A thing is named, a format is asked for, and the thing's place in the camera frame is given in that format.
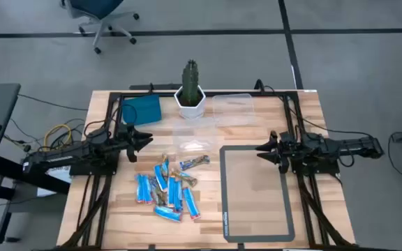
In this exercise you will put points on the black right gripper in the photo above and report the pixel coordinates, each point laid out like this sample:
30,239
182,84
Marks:
286,148

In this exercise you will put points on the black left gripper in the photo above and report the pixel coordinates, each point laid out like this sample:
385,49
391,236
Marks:
126,137

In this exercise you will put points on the blue brown granola bar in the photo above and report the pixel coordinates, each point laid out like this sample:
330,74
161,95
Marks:
165,164

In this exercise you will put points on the blue orange granola bar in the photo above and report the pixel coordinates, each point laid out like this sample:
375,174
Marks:
147,189

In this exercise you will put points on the green brown granola bar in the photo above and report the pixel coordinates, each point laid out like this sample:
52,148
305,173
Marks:
184,178

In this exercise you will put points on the dark blue Chewy granola bar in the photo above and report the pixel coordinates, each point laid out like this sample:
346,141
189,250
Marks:
194,162

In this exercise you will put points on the blue red chocolate chip bar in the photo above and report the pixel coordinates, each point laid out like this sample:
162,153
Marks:
167,213
191,203

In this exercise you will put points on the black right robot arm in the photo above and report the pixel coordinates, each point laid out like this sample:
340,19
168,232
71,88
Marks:
358,144

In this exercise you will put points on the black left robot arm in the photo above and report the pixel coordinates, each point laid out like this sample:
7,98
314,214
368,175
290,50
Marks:
65,155

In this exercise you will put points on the teal plastic bin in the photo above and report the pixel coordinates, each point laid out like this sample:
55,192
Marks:
141,111

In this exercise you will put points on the clear plastic bin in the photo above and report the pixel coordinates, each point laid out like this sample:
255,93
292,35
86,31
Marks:
234,109
195,139

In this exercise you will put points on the translucent grey-bordered silicone mat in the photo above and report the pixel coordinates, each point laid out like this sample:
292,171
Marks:
257,209

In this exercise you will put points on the tall green cactus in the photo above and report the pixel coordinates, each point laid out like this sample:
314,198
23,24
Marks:
190,82

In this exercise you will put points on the grey blue office chair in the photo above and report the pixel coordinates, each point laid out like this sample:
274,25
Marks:
96,8

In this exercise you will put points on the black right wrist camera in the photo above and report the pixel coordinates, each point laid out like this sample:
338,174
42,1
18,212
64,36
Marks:
283,166

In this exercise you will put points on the black aluminium table frame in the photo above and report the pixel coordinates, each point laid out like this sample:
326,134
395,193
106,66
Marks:
113,104

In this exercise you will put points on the black desk leg frame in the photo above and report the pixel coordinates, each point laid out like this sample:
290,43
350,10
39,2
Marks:
30,176

